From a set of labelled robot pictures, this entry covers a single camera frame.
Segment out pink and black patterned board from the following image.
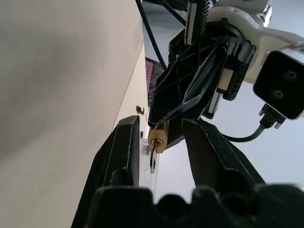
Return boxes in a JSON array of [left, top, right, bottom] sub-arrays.
[[145, 57, 167, 104]]

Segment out plain finger of the black left gripper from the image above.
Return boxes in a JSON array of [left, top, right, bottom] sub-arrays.
[[165, 102, 210, 146]]

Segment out silver padlock key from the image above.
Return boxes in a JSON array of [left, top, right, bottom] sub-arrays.
[[149, 138, 161, 174]]

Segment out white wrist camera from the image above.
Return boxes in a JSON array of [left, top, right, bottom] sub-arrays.
[[206, 4, 304, 121]]

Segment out brass padlock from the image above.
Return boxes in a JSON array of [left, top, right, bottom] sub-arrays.
[[147, 123, 170, 154]]

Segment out black left wrist camera cable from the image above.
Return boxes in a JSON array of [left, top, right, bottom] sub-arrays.
[[222, 103, 285, 143]]

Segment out thin black cable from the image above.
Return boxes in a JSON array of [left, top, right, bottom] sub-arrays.
[[135, 0, 167, 71], [157, 0, 188, 26]]

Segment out lattice finger of the black left gripper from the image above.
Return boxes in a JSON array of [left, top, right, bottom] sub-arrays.
[[147, 44, 227, 127]]

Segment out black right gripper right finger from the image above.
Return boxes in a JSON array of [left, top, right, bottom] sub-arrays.
[[181, 118, 266, 198]]

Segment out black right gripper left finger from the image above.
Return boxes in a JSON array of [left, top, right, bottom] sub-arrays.
[[71, 115, 141, 228]]

